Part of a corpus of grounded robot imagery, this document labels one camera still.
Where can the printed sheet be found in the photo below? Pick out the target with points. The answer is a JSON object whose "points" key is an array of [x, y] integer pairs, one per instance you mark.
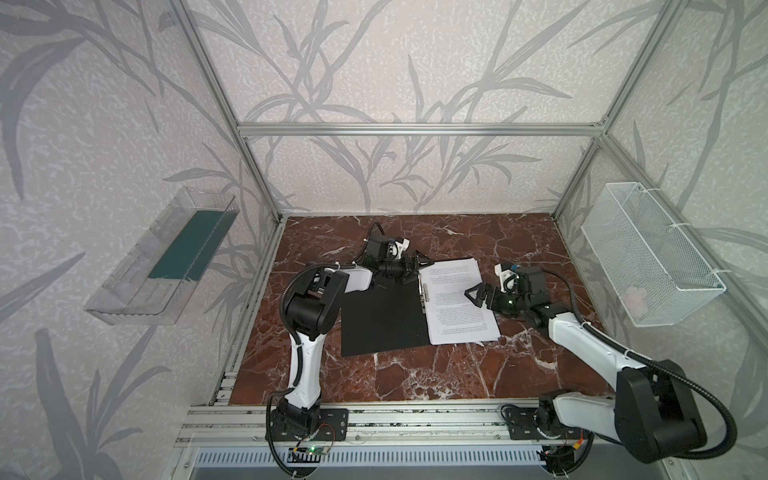
{"points": [[451, 317]]}

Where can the clear plastic wall tray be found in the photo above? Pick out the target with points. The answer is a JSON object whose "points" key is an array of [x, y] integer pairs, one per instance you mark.
{"points": [[152, 285]]}

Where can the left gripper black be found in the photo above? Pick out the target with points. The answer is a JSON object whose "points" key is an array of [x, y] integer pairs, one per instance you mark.
{"points": [[405, 267]]}

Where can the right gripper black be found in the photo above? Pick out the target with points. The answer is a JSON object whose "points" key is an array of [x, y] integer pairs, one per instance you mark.
{"points": [[491, 295]]}

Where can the aluminium front rail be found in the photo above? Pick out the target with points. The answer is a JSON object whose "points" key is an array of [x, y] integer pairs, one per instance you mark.
{"points": [[398, 423]]}

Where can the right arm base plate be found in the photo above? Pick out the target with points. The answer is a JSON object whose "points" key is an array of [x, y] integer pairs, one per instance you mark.
{"points": [[528, 423]]}

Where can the folder white cover black inside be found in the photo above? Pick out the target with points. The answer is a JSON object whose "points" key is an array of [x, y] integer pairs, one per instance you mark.
{"points": [[388, 316]]}

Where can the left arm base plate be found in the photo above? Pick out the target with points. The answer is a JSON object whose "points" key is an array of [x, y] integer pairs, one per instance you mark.
{"points": [[325, 424]]}

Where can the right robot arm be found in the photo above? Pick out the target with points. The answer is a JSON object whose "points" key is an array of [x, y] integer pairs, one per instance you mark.
{"points": [[651, 411]]}

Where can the aluminium frame horizontal bar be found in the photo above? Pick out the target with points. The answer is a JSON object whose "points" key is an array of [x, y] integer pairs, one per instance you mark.
{"points": [[248, 130]]}

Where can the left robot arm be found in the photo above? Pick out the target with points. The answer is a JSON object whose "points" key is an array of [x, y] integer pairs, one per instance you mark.
{"points": [[309, 308]]}

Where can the white wire mesh basket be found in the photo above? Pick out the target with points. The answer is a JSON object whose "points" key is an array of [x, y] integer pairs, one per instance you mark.
{"points": [[658, 274]]}

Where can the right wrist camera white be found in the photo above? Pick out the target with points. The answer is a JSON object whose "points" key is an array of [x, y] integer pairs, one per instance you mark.
{"points": [[507, 275]]}

